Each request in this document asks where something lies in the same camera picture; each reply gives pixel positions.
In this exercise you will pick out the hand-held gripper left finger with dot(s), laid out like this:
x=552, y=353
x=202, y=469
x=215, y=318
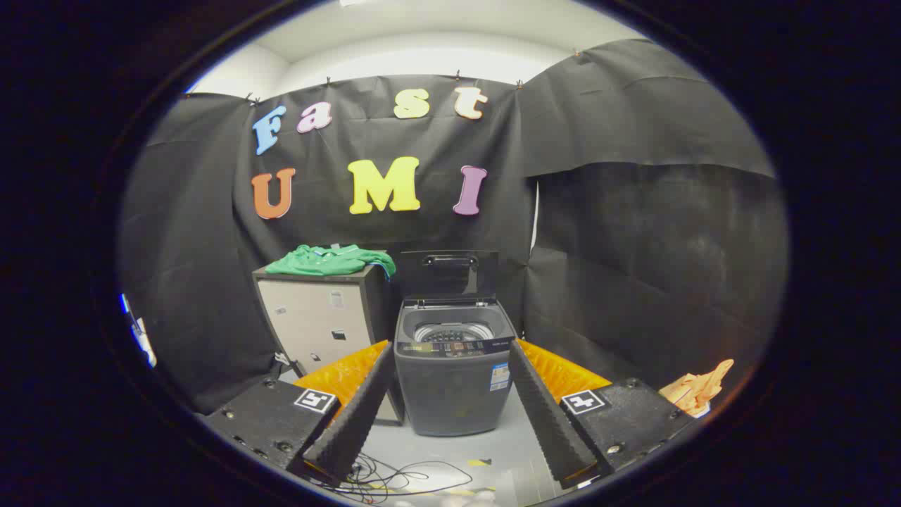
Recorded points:
x=352, y=422

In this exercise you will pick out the orange cloth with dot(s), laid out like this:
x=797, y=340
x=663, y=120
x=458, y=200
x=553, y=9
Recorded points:
x=697, y=387

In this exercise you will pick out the black backdrop cloth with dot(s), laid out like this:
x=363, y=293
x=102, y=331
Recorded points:
x=422, y=236

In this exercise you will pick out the grey cabinet with dark top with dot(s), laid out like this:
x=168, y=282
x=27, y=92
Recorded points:
x=317, y=317

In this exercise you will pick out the grey washing machine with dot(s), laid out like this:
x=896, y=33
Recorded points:
x=450, y=394

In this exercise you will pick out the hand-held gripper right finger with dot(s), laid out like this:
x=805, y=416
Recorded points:
x=549, y=422

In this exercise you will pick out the green polo shirt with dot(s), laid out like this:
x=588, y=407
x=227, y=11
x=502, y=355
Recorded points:
x=324, y=262

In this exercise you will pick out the white and blue object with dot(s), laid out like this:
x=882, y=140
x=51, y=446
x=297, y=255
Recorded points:
x=141, y=334

